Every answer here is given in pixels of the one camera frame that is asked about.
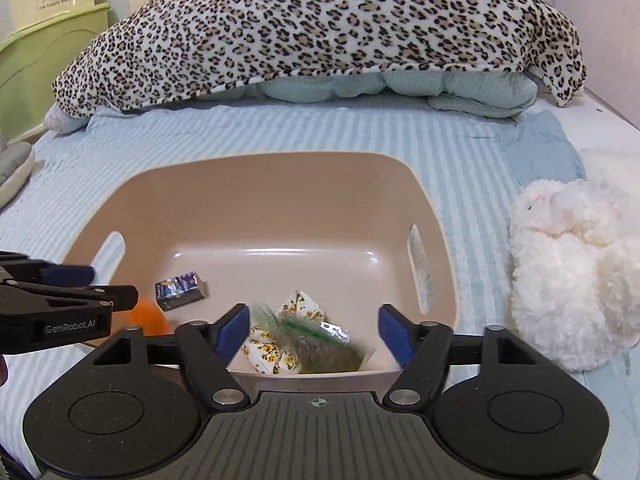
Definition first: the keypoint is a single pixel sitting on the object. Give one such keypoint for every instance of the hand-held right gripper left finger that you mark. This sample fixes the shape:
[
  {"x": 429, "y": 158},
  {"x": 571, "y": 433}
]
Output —
[{"x": 238, "y": 327}]

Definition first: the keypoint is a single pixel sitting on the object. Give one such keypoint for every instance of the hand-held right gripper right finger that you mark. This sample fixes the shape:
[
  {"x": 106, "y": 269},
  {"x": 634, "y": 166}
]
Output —
[{"x": 392, "y": 332}]

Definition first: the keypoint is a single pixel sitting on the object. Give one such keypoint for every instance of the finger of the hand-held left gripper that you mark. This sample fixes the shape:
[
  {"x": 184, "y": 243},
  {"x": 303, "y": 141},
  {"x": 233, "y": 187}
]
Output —
[
  {"x": 100, "y": 297},
  {"x": 70, "y": 275}
]

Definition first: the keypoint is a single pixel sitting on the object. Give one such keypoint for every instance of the clear packet with green contents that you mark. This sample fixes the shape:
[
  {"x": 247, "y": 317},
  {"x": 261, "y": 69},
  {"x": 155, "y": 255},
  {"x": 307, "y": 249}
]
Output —
[{"x": 320, "y": 347}]

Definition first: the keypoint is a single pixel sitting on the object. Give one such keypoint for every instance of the beige plastic basket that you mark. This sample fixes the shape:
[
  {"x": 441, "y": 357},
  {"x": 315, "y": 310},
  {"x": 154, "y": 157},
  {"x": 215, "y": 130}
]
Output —
[{"x": 280, "y": 200}]

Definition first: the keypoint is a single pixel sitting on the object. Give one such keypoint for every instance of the floral tissue packet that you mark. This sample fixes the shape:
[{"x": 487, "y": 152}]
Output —
[{"x": 265, "y": 352}]

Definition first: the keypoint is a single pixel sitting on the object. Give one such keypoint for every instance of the orange ball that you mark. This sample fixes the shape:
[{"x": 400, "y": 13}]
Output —
[{"x": 148, "y": 319}]

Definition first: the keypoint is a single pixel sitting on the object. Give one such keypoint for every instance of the small dark printed box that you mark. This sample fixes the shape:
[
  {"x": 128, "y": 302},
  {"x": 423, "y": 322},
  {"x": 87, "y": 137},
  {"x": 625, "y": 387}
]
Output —
[{"x": 180, "y": 290}]

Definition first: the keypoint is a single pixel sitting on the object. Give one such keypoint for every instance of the grey cushion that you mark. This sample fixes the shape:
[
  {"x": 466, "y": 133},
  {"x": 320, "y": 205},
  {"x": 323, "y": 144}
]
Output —
[{"x": 12, "y": 170}]

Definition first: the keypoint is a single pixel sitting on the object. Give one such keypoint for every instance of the white plush toy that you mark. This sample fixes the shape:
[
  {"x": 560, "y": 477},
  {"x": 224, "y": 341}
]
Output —
[{"x": 565, "y": 270}]

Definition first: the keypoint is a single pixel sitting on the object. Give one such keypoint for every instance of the blue striped bed sheet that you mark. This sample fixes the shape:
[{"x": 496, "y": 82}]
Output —
[{"x": 300, "y": 132}]

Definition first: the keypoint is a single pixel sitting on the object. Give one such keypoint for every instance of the green wooden headboard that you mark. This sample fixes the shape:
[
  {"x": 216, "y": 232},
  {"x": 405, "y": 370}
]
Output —
[{"x": 30, "y": 70}]

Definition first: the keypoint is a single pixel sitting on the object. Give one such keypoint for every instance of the light blue cloth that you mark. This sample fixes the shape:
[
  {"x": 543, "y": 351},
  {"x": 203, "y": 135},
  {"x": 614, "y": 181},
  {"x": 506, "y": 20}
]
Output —
[{"x": 540, "y": 150}]

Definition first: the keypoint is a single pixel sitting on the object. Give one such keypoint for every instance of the light green quilt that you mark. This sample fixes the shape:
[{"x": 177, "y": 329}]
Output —
[{"x": 465, "y": 90}]

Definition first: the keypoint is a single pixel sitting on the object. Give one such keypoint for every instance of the leopard print blanket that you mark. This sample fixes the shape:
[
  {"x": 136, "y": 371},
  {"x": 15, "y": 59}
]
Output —
[{"x": 320, "y": 20}]

